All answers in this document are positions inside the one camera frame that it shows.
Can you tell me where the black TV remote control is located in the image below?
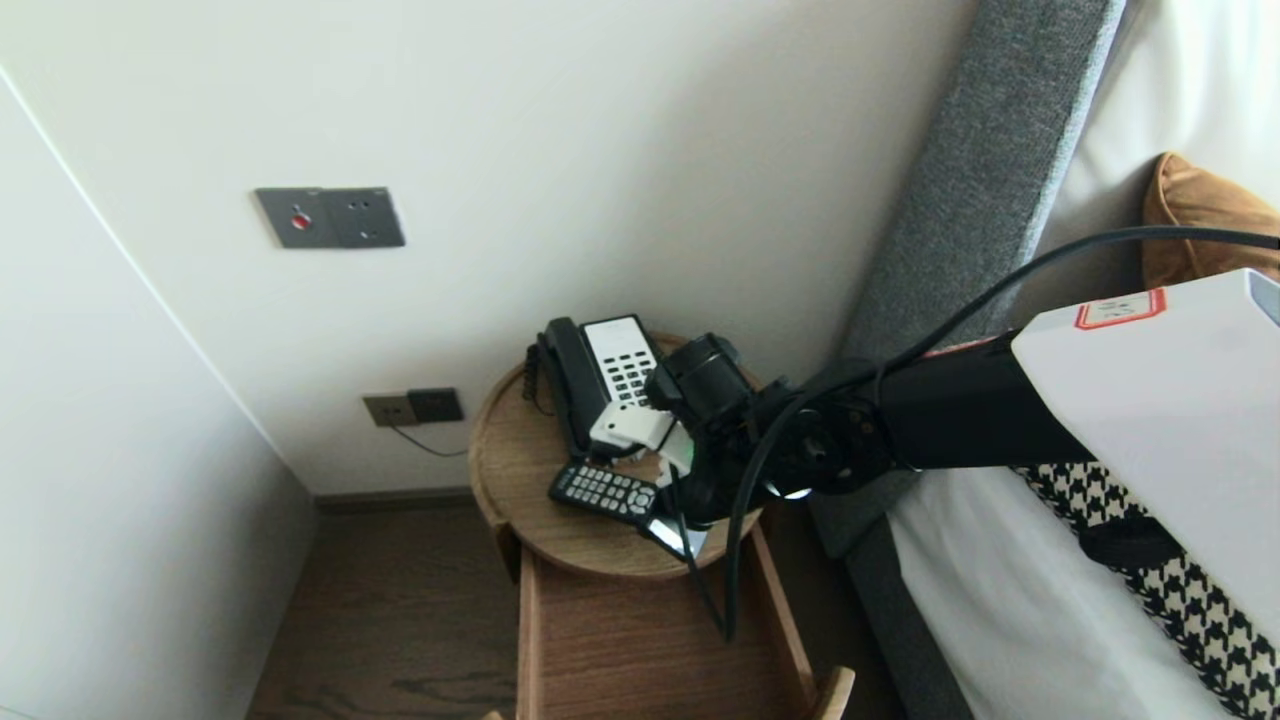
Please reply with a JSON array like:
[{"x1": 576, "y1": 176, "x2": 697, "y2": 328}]
[{"x1": 548, "y1": 462, "x2": 661, "y2": 524}]

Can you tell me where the wooden table drawer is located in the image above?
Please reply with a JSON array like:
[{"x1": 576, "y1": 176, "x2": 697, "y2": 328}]
[{"x1": 482, "y1": 520, "x2": 857, "y2": 720}]

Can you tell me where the black and white telephone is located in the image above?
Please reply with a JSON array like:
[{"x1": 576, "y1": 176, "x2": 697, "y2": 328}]
[{"x1": 535, "y1": 314, "x2": 669, "y2": 464}]

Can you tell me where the black telephone handset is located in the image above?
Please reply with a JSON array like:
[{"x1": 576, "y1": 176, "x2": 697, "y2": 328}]
[{"x1": 543, "y1": 317, "x2": 613, "y2": 454}]

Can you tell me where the round wooden bedside table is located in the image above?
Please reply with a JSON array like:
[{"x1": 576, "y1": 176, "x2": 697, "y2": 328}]
[{"x1": 467, "y1": 333, "x2": 794, "y2": 586}]

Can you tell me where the dark grey power socket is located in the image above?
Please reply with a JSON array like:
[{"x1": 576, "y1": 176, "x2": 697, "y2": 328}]
[{"x1": 405, "y1": 388, "x2": 464, "y2": 424}]

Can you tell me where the wooden skirting board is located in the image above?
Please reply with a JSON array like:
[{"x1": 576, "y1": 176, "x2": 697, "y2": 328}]
[{"x1": 315, "y1": 486, "x2": 476, "y2": 516}]

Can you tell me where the white bed sheet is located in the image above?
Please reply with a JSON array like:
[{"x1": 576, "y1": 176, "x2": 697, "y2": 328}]
[{"x1": 885, "y1": 468, "x2": 1236, "y2": 720}]

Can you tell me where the grey fabric headboard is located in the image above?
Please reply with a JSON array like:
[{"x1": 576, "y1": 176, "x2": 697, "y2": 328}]
[{"x1": 800, "y1": 0, "x2": 1126, "y2": 561}]

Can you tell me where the black white houndstooth pillow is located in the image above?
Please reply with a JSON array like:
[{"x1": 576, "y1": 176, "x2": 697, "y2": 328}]
[{"x1": 1015, "y1": 462, "x2": 1280, "y2": 720}]

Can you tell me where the brown velvet cushion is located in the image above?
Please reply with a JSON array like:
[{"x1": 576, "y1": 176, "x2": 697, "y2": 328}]
[{"x1": 1142, "y1": 152, "x2": 1280, "y2": 291}]

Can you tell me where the large white pillow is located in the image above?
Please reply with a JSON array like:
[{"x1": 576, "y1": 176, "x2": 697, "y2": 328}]
[{"x1": 1005, "y1": 0, "x2": 1280, "y2": 331}]

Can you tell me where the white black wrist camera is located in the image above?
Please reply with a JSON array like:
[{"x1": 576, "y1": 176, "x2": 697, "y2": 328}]
[{"x1": 588, "y1": 400, "x2": 698, "y2": 488}]

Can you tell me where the grey fabric bed frame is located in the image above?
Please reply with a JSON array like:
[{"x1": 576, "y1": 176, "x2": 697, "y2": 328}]
[{"x1": 845, "y1": 520, "x2": 976, "y2": 720}]

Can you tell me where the thin black phone cable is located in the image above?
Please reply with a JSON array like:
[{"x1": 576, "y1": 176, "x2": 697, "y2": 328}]
[{"x1": 390, "y1": 423, "x2": 471, "y2": 459}]

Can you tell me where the beige wall phone socket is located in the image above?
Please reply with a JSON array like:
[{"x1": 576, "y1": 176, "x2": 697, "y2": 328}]
[{"x1": 362, "y1": 394, "x2": 419, "y2": 429}]

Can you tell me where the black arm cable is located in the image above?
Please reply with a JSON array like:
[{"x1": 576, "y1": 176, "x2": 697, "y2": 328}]
[{"x1": 665, "y1": 227, "x2": 1280, "y2": 643}]

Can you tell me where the plain grey wall switch plate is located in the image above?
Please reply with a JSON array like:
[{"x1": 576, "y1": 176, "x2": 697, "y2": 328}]
[{"x1": 322, "y1": 187, "x2": 406, "y2": 248}]

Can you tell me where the grey switch plate red dot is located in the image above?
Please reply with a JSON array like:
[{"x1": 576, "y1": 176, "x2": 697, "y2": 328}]
[{"x1": 254, "y1": 188, "x2": 331, "y2": 250}]

